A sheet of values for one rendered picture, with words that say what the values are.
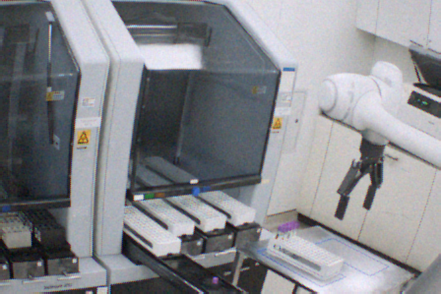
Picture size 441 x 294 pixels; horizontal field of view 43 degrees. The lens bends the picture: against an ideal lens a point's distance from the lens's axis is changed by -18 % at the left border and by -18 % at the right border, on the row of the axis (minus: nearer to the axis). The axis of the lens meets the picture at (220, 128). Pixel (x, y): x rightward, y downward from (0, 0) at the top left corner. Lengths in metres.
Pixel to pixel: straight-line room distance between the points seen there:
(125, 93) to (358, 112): 0.84
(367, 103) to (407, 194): 2.74
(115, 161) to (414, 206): 2.50
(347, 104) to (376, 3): 3.20
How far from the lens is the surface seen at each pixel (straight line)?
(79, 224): 2.09
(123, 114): 2.03
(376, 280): 2.22
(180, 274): 2.03
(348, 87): 1.44
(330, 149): 4.52
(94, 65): 1.92
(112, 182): 2.10
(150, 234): 2.17
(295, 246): 2.24
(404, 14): 4.45
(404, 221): 4.19
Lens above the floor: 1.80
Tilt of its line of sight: 15 degrees down
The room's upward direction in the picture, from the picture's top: 10 degrees clockwise
